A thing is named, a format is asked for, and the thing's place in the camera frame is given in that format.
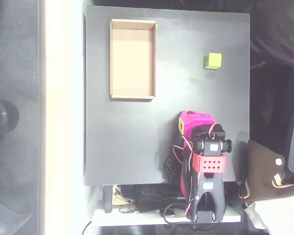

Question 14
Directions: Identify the black power cable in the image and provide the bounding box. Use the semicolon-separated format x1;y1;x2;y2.
82;220;93;235

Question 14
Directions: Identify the shallow cardboard box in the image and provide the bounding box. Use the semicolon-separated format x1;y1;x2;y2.
109;19;157;100

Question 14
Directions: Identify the white shelf board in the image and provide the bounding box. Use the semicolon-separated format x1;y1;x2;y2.
92;208;242;227

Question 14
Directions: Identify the green cube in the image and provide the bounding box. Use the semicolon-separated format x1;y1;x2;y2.
204;52;222;70

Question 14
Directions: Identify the brown bag with white button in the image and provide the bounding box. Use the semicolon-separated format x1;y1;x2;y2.
237;139;294;209

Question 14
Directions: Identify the small black connector box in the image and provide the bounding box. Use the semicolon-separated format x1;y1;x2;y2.
160;208;176;218

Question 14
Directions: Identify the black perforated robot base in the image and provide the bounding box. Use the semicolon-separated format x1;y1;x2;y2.
163;151;184;184

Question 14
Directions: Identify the black power adapter bundle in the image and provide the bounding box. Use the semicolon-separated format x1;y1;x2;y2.
133;184;187;213

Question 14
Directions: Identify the beige plywood piece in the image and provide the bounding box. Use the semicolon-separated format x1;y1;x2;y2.
112;186;135;206

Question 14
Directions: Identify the dark fabric garment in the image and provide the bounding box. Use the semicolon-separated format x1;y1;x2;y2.
249;0;294;69

